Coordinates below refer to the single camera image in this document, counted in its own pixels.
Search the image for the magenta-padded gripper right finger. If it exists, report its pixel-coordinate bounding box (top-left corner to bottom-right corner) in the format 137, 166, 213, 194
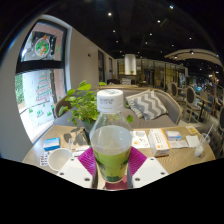
128, 146, 170, 189

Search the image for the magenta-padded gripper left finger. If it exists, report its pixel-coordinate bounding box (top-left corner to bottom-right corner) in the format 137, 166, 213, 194
55, 146, 98, 189

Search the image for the clear bottle with green label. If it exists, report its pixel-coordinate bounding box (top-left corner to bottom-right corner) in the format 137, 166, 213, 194
89, 88, 134, 184

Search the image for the clear drinking glass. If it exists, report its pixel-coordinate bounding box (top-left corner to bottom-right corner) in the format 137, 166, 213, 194
67, 137, 75, 151

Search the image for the white and orange box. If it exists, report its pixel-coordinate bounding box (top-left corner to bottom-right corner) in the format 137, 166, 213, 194
147, 128, 172, 158

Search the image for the printed white leaflet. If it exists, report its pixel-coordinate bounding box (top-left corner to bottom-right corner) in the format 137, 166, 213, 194
131, 129, 151, 149

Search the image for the pill blister pack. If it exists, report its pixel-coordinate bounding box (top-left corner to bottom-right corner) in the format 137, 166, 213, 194
39, 151, 51, 167

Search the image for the flat blue white box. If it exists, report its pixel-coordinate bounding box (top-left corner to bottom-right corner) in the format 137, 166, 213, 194
43, 137, 62, 152

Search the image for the small white blue box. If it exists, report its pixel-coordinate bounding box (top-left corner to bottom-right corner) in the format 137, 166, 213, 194
165, 130, 183, 142

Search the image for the grey curved sofa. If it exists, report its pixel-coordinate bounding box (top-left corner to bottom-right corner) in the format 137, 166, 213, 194
53, 87, 184, 129

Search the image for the white paper napkin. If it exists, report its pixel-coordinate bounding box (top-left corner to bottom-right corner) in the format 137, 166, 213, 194
185, 134, 201, 149

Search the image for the clear plastic cup with straw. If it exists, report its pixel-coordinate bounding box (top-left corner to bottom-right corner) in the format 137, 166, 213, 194
194, 123, 215, 158

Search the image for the yellow card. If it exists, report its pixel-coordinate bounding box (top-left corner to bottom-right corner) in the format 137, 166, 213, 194
185, 125, 199, 135

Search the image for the green potted plant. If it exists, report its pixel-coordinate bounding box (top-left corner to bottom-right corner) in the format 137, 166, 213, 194
58, 79, 134, 129

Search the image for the grey white chevron cushion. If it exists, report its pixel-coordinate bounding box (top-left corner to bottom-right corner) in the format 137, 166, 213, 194
124, 89, 169, 121

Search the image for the group of dining chairs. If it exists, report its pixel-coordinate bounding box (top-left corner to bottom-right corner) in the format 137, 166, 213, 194
166, 81, 224, 134

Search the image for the white cylindrical pillar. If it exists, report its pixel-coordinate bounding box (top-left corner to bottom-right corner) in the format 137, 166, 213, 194
124, 53, 137, 76

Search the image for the group of ceiling lights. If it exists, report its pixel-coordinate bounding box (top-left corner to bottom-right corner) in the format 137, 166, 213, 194
106, 4, 176, 48

